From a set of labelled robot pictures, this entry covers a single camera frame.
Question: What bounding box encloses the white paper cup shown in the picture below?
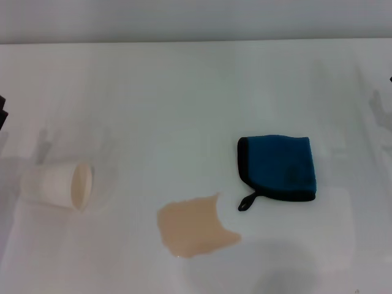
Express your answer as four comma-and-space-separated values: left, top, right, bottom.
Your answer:
20, 161, 94, 213

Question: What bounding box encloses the blue rag with black trim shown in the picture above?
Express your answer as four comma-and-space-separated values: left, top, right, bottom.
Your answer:
236, 134, 318, 212

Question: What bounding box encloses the brown liquid stain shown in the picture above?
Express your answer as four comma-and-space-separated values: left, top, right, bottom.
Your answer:
156, 192, 243, 260

